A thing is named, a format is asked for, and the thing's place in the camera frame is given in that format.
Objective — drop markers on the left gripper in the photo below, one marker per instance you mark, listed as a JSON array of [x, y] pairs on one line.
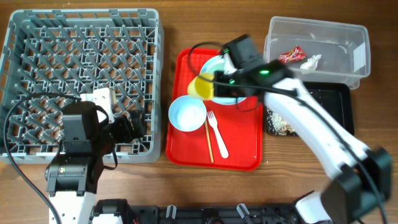
[[123, 124]]

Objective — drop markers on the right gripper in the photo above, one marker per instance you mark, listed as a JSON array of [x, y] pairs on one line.
[[219, 91]]

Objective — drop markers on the yellow plastic cup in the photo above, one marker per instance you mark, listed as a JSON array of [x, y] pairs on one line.
[[201, 87]]

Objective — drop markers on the food scraps pile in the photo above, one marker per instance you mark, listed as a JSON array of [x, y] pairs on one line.
[[277, 126]]

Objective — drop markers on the red snack wrapper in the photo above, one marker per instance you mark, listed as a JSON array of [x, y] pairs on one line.
[[293, 55]]

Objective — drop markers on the white napkin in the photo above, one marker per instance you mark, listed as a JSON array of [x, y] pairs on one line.
[[311, 63]]

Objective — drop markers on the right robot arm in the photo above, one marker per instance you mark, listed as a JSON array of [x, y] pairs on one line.
[[361, 179]]

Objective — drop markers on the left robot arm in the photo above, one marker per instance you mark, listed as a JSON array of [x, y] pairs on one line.
[[72, 176]]

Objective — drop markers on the grey dishwasher rack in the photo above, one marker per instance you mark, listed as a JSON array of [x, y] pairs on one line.
[[51, 56]]

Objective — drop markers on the light blue plate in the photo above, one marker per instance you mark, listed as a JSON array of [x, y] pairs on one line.
[[213, 64]]

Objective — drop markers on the light green left bowl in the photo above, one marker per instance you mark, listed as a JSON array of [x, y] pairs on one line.
[[187, 114]]

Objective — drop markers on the white plastic fork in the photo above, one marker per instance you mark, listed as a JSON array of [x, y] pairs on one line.
[[214, 124]]

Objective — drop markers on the red plastic tray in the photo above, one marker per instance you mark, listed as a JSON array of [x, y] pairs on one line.
[[241, 127]]

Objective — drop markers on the wooden chopstick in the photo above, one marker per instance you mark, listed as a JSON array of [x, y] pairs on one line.
[[209, 141]]

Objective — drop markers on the clear plastic bin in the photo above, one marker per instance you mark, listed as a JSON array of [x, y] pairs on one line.
[[344, 49]]

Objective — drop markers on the black plastic tray bin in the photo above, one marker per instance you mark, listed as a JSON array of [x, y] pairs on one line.
[[335, 98]]

